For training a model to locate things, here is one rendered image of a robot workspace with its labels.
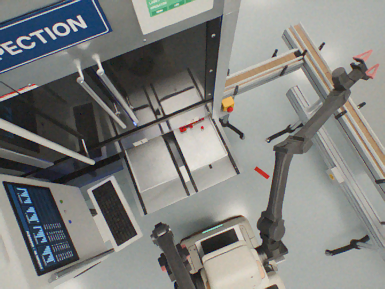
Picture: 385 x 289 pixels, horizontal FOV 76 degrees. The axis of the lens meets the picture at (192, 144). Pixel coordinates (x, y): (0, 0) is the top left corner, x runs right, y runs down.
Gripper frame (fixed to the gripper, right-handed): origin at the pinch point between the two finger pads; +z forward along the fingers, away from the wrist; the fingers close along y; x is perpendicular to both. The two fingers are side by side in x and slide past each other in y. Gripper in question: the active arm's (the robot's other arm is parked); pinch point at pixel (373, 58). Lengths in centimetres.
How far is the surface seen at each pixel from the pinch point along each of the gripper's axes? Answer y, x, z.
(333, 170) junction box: 79, -23, -44
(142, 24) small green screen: -91, 28, -66
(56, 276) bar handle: -62, 38, -150
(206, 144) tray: -12, -33, -92
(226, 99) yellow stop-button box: -23, -36, -63
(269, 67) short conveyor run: -7, -54, -27
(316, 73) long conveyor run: 15.7, -42.8, -8.5
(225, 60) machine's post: -57, 2, -53
